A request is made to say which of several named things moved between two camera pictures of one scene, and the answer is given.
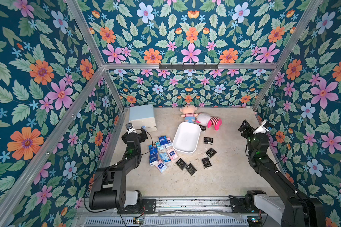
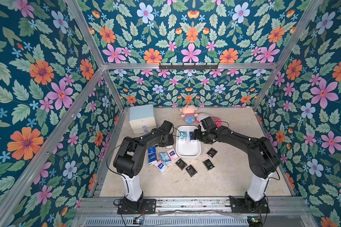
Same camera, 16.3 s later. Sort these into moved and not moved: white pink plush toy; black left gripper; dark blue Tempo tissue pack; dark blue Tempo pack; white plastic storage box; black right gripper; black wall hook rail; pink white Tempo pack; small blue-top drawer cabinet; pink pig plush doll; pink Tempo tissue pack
Moved: dark blue Tempo tissue pack; white plastic storage box; black left gripper; black right gripper
Not moved: pink pig plush doll; white pink plush toy; pink white Tempo pack; pink Tempo tissue pack; dark blue Tempo pack; small blue-top drawer cabinet; black wall hook rail
